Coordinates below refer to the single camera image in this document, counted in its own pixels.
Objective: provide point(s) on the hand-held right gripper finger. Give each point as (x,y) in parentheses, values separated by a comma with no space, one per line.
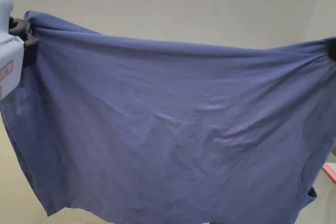
(331,48)

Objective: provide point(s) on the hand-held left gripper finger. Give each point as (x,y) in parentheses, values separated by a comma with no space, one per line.
(19,26)
(31,40)

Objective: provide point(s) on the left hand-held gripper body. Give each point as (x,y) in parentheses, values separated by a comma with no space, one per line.
(10,61)

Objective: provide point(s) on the dark blue shirt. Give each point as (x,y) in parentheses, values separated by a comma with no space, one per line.
(168,119)

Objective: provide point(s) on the pink flat box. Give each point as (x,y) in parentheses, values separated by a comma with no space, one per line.
(330,172)

